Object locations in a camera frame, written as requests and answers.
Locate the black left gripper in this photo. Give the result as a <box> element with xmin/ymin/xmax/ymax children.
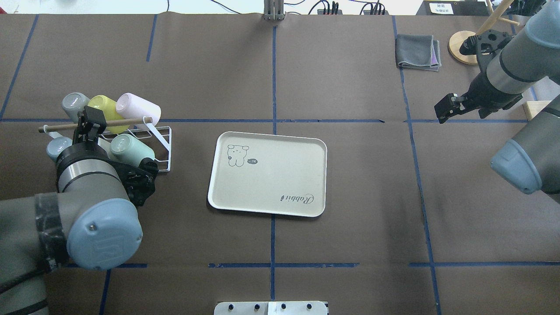
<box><xmin>72</xmin><ymin>106</ymin><xmax>107</xmax><ymax>146</ymax></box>

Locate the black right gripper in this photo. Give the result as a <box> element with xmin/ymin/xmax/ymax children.
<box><xmin>434</xmin><ymin>87</ymin><xmax>493</xmax><ymax>124</ymax></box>

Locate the green cup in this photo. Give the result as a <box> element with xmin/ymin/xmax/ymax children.
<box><xmin>110</xmin><ymin>133</ymin><xmax>155</xmax><ymax>167</ymax></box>

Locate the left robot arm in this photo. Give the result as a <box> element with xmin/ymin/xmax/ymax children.
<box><xmin>1</xmin><ymin>106</ymin><xmax>158</xmax><ymax>315</ymax></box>

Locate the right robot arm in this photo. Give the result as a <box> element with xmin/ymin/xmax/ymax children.
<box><xmin>434</xmin><ymin>0</ymin><xmax>560</xmax><ymax>201</ymax></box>

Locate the yellow cup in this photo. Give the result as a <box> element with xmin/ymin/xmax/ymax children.
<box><xmin>87</xmin><ymin>95</ymin><xmax>130</xmax><ymax>134</ymax></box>

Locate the grey cup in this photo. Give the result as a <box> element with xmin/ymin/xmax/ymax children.
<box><xmin>62</xmin><ymin>92</ymin><xmax>90</xmax><ymax>124</ymax></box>

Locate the pink cup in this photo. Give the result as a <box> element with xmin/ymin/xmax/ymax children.
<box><xmin>115</xmin><ymin>92</ymin><xmax>161</xmax><ymax>125</ymax></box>

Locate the light blue cup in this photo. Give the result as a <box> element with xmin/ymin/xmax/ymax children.
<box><xmin>46</xmin><ymin>136</ymin><xmax>73</xmax><ymax>163</ymax></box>

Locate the cream rabbit print tray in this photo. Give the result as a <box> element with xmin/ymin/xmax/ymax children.
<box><xmin>207</xmin><ymin>131</ymin><xmax>328</xmax><ymax>217</ymax></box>

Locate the wooden stand with round base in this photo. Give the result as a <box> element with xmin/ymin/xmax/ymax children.
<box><xmin>448</xmin><ymin>0</ymin><xmax>520</xmax><ymax>65</ymax></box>

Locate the grey folded cloth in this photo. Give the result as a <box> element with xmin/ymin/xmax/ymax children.
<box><xmin>395</xmin><ymin>34</ymin><xmax>442</xmax><ymax>72</ymax></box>

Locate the wooden cutting board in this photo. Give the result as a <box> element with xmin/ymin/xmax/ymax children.
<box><xmin>522</xmin><ymin>101</ymin><xmax>550</xmax><ymax>121</ymax></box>

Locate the white wire cup rack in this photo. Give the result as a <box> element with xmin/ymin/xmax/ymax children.
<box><xmin>38</xmin><ymin>116</ymin><xmax>172</xmax><ymax>173</ymax></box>

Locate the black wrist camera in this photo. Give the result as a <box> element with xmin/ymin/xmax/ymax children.
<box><xmin>459</xmin><ymin>29</ymin><xmax>512</xmax><ymax>56</ymax></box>

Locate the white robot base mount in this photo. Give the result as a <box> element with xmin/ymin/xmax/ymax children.
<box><xmin>213</xmin><ymin>301</ymin><xmax>329</xmax><ymax>315</ymax></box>

